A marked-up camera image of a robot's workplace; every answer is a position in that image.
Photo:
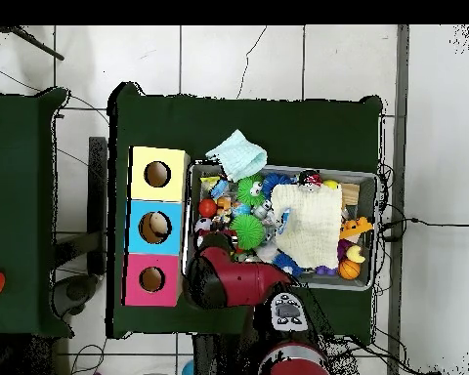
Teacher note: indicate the shallow clear mesh bin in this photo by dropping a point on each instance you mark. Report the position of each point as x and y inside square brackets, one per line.
[369, 195]

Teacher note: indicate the dark green table cloth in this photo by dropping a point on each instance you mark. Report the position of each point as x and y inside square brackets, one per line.
[238, 117]
[15, 195]

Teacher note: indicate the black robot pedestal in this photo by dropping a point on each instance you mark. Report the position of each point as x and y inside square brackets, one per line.
[219, 359]

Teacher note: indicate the small soccer ball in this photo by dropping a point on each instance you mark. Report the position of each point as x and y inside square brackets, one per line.
[202, 224]

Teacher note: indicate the light blue round object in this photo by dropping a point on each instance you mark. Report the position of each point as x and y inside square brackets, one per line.
[187, 370]

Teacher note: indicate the small orange basketball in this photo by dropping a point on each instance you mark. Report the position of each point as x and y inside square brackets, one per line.
[349, 269]

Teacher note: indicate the green spiky ball with eyes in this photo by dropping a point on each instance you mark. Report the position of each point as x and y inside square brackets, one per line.
[248, 189]

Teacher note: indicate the orange plastic toy block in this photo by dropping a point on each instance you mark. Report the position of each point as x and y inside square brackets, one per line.
[355, 227]

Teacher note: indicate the wooden box with three holes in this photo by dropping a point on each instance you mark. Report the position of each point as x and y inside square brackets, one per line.
[140, 191]

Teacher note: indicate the green spiky rubber ball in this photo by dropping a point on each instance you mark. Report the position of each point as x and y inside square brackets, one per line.
[248, 231]

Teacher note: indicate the orange ball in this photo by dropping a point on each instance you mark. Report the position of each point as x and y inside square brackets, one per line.
[208, 208]

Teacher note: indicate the blue spiky ball with eyes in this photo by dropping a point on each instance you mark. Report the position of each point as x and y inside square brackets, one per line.
[287, 263]

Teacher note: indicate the blue spiky rubber ball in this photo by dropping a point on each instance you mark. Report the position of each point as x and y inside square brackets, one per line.
[275, 180]

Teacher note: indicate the dark thin rod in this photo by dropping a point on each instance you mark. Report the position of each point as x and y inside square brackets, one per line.
[35, 43]

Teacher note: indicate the cream waffle cloth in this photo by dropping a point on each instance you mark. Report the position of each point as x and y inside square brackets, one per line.
[312, 226]

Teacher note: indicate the black upright panel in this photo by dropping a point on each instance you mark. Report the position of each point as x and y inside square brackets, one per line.
[97, 195]

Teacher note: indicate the crushed black red can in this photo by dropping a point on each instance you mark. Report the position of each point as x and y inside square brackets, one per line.
[310, 179]

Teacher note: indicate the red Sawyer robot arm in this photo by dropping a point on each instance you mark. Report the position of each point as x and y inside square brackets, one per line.
[242, 285]

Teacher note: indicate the grey rounded object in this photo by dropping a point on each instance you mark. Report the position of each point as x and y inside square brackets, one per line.
[76, 291]

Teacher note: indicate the mint green waffle cloth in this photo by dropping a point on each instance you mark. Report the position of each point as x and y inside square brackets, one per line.
[238, 156]

